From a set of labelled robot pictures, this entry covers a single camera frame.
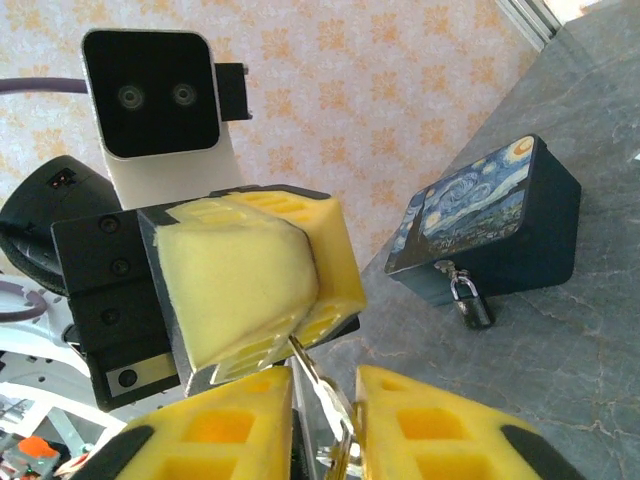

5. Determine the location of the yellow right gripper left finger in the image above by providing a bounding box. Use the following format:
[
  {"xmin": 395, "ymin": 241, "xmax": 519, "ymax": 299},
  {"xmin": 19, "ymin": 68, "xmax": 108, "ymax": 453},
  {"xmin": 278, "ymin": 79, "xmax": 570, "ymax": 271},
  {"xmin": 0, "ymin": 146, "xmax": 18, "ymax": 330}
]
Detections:
[{"xmin": 113, "ymin": 366, "xmax": 294, "ymax": 480}]

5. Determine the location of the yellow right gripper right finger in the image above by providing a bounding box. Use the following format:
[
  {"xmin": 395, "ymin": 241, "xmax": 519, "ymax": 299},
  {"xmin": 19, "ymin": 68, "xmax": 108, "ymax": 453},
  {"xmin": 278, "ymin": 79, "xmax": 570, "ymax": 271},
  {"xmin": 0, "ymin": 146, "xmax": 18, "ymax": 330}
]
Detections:
[{"xmin": 353, "ymin": 364, "xmax": 587, "ymax": 480}]

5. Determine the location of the silver key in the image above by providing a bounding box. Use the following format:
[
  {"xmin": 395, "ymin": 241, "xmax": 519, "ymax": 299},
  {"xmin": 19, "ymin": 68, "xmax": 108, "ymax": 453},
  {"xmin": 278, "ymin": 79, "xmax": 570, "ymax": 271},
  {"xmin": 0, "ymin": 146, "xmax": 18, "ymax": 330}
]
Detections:
[{"xmin": 287, "ymin": 334, "xmax": 366, "ymax": 480}]

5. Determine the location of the small silver padlock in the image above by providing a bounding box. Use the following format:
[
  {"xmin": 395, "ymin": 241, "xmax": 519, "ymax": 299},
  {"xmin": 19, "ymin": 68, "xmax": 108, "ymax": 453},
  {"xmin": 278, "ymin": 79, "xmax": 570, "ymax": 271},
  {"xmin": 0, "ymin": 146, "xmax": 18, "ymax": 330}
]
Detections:
[{"xmin": 448, "ymin": 269, "xmax": 497, "ymax": 331}]

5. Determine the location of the starry night painted box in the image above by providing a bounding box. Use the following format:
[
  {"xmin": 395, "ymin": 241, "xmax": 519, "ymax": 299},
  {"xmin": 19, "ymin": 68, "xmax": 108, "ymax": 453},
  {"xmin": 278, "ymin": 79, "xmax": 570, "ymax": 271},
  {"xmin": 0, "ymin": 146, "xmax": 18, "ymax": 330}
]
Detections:
[{"xmin": 383, "ymin": 133, "xmax": 584, "ymax": 308}]

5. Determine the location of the aluminium frame corner post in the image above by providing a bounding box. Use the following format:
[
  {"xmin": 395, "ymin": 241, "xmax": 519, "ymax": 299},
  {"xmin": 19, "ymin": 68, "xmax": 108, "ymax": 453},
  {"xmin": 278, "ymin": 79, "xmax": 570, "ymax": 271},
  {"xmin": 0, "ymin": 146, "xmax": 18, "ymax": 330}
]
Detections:
[{"xmin": 494, "ymin": 0, "xmax": 565, "ymax": 52}]

